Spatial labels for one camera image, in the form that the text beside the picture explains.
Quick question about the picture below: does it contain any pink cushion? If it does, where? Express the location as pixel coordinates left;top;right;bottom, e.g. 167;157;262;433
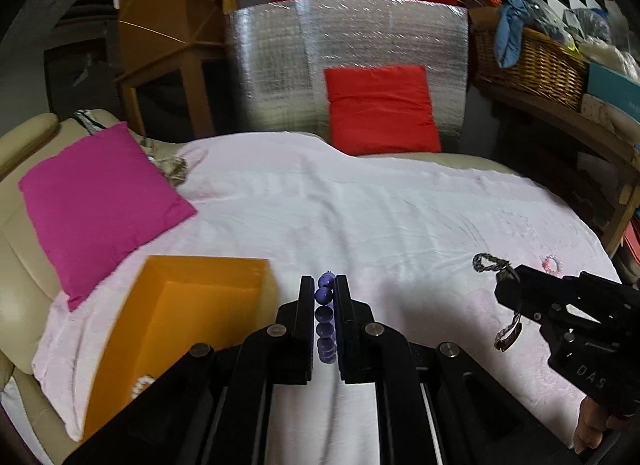
18;122;198;313

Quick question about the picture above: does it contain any wicker basket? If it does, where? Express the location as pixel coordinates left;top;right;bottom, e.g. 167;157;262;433
472;25;591;113

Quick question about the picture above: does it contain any orange box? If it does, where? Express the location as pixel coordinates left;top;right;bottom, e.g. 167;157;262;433
82;255;273;441

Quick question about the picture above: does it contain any person's right hand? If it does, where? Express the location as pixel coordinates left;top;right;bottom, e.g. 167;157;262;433
572;397;618;453

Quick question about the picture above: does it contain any white pink blanket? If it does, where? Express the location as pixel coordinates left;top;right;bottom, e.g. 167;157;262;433
31;131;623;465

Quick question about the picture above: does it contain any silver foil insulation mat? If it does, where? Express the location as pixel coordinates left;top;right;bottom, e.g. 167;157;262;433
223;0;471;153

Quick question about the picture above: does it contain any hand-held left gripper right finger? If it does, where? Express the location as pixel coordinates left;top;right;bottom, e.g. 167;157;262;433
334;275;576;465

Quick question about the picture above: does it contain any red cushion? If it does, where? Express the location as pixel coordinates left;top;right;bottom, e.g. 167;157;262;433
323;65;443;156

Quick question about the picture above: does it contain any patterned cloth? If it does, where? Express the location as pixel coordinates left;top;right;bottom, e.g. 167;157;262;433
72;109;188;188

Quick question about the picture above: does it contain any wooden shelf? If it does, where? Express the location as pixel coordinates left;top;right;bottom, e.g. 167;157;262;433
472;75;640;256

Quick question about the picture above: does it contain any beige sofa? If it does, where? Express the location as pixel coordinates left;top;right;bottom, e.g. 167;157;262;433
0;107;516;465

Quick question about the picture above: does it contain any purple bead bracelet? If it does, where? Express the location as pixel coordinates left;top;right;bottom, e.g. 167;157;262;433
314;270;338;366

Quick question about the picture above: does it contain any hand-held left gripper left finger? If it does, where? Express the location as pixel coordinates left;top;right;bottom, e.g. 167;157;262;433
62;275;318;465

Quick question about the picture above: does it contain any wooden cabinet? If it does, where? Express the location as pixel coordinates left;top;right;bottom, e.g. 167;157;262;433
114;0;228;138

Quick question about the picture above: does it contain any pile of plastic bags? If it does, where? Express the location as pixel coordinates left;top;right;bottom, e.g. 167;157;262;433
530;0;640;68

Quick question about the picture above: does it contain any silver metal link bracelet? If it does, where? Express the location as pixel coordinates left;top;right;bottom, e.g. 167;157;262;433
472;252;526;352

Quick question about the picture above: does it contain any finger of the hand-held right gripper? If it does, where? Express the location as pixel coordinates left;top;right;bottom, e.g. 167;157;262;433
512;265;583;296
494;277;551;328

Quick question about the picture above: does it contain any blue cloth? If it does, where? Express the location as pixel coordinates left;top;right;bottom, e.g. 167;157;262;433
494;0;533;68

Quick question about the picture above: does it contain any teal cardboard box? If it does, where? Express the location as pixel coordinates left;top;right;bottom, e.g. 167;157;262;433
585;62;640;110

